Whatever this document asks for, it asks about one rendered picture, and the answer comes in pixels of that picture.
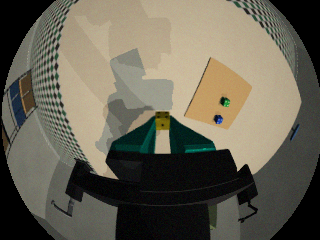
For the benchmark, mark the yellow die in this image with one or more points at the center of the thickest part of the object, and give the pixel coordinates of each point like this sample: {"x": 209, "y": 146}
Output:
{"x": 162, "y": 120}

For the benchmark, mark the green die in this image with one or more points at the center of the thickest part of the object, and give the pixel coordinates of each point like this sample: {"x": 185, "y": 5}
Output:
{"x": 225, "y": 102}

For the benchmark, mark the blue die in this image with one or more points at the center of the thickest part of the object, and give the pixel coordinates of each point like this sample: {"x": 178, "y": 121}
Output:
{"x": 218, "y": 119}

